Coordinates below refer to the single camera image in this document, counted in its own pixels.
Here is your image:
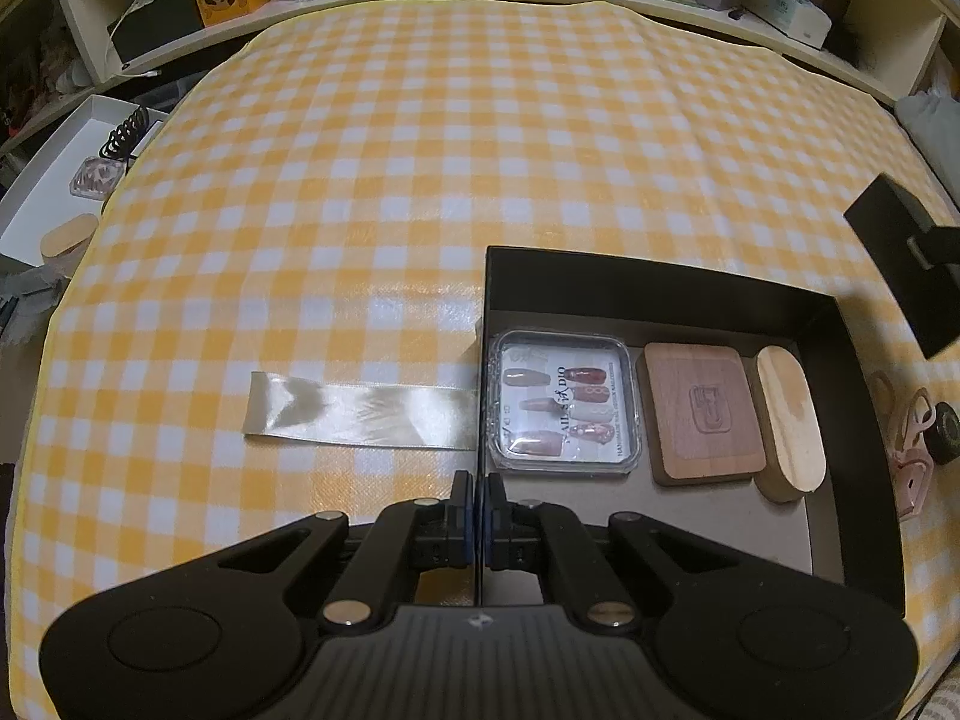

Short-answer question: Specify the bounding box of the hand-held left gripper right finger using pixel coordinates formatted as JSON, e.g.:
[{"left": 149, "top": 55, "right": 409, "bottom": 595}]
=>
[{"left": 480, "top": 471, "right": 743, "bottom": 629}]

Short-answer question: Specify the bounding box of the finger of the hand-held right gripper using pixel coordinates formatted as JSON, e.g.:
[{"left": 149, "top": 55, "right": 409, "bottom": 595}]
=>
[{"left": 904, "top": 223, "right": 960, "bottom": 271}]

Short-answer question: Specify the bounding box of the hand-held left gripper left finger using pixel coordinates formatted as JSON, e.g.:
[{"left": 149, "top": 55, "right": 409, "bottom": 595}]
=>
[{"left": 214, "top": 469, "right": 478, "bottom": 627}]

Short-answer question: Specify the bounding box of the small black box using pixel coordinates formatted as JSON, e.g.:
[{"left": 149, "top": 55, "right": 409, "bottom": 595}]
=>
[{"left": 844, "top": 172, "right": 960, "bottom": 361}]

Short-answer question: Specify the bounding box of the clear press-on nail case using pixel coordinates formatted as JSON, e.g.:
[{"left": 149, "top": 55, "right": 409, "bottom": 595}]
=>
[{"left": 486, "top": 328, "right": 642, "bottom": 475}]

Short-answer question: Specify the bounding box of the small black round tin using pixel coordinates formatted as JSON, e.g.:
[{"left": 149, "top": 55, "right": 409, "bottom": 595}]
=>
[{"left": 928, "top": 401, "right": 960, "bottom": 466}]

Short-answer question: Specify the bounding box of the pink eyelash curler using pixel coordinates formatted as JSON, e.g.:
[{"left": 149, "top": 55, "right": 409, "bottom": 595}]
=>
[{"left": 870, "top": 371, "right": 938, "bottom": 522}]

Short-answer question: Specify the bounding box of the light wooden oval box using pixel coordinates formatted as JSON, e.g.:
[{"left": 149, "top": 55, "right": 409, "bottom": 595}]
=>
[{"left": 752, "top": 345, "right": 828, "bottom": 505}]

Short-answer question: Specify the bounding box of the brown wooden square box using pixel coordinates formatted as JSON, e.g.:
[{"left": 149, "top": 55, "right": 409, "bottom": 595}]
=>
[{"left": 636, "top": 343, "right": 767, "bottom": 486}]

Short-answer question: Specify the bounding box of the large black box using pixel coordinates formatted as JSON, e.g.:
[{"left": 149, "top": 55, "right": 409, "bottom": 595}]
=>
[{"left": 480, "top": 244, "right": 908, "bottom": 612}]

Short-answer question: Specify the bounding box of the grey pillow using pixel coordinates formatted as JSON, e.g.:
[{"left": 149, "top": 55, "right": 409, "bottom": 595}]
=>
[{"left": 896, "top": 90, "right": 960, "bottom": 196}]

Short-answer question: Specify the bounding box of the cream satin ribbon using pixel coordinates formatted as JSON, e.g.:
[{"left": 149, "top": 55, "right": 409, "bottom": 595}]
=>
[{"left": 241, "top": 371, "right": 481, "bottom": 451}]

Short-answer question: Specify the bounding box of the white tissue box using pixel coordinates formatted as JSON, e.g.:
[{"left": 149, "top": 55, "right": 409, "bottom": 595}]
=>
[{"left": 746, "top": 0, "right": 833, "bottom": 46}]

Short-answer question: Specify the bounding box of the yellow checkered cloth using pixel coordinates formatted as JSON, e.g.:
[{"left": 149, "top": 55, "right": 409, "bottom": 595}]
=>
[{"left": 0, "top": 0, "right": 960, "bottom": 720}]

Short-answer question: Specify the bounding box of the white printed blanket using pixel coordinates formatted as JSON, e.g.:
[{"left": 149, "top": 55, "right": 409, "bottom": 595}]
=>
[{"left": 911, "top": 679, "right": 960, "bottom": 720}]

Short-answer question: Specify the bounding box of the small clear nail case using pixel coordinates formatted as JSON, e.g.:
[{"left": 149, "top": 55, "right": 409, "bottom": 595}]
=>
[{"left": 69, "top": 157, "right": 125, "bottom": 200}]

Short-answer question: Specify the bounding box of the black hair claw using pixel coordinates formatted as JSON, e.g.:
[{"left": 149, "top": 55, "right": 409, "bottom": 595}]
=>
[{"left": 101, "top": 109, "right": 149, "bottom": 162}]

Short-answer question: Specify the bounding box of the white shallow box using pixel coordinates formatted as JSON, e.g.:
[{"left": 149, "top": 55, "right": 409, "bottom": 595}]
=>
[{"left": 0, "top": 94, "right": 170, "bottom": 267}]

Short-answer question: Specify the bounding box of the cluster of small figurines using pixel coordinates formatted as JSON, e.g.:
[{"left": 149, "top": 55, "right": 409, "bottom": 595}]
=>
[{"left": 0, "top": 22, "right": 98, "bottom": 136}]

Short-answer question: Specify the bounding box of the black box with white cord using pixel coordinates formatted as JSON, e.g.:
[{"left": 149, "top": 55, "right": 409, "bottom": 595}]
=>
[{"left": 105, "top": 0, "right": 203, "bottom": 61}]

